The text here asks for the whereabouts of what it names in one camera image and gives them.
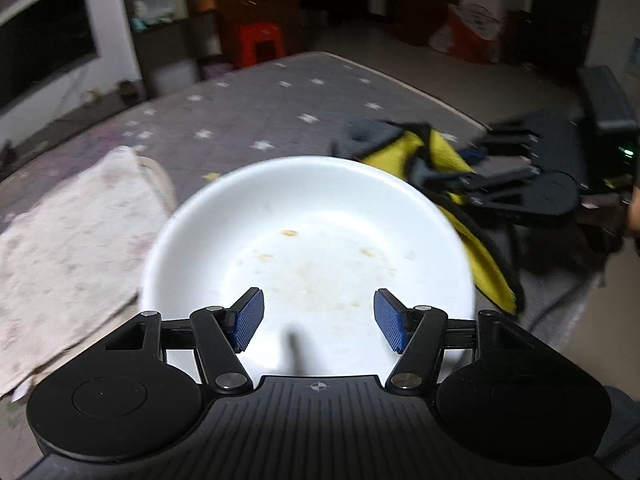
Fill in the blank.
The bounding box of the yellow grey microfiber cloth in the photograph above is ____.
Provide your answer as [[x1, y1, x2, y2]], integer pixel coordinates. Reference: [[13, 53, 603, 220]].
[[331, 118, 525, 316]]

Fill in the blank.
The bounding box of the white ceramic bowl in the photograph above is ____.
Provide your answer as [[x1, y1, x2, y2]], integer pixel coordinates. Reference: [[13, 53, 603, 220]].
[[140, 156, 475, 379]]

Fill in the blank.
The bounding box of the red white bag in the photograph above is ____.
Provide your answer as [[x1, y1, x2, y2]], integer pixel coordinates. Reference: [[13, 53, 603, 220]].
[[428, 4, 502, 64]]

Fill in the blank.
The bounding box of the white patterned towel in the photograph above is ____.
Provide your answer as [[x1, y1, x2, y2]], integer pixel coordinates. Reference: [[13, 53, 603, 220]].
[[1, 146, 170, 394]]

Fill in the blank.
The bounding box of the round beige placemat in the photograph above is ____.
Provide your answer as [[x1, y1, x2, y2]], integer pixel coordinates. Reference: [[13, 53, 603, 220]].
[[137, 156, 179, 216]]

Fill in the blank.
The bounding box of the red plastic stool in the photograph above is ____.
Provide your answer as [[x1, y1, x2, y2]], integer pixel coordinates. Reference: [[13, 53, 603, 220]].
[[234, 22, 286, 70]]

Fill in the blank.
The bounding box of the black flat television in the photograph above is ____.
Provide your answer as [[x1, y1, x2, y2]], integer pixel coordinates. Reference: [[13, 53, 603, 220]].
[[1, 0, 98, 110]]

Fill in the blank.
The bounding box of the glass door cabinet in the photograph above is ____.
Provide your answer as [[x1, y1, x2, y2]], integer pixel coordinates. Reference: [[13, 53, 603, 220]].
[[124, 0, 198, 99]]

